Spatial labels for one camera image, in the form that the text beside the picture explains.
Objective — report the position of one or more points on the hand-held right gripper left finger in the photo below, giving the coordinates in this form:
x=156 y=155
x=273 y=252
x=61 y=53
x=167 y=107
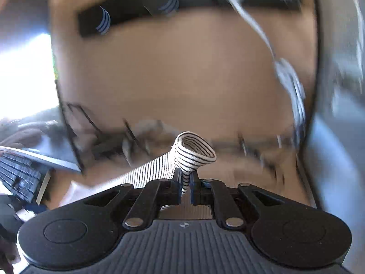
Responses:
x=177 y=189

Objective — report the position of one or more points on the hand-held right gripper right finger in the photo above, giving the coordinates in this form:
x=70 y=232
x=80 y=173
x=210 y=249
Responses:
x=195 y=191

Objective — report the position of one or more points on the striped knit shirt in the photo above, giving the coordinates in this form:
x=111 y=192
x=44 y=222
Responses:
x=188 y=154

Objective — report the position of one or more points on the black computer keyboard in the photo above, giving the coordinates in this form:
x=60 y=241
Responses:
x=20 y=177

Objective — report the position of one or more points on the curved computer monitor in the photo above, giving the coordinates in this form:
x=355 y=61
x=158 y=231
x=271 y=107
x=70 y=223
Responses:
x=34 y=114

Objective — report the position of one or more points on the flat grey monitor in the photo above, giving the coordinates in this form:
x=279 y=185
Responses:
x=336 y=91

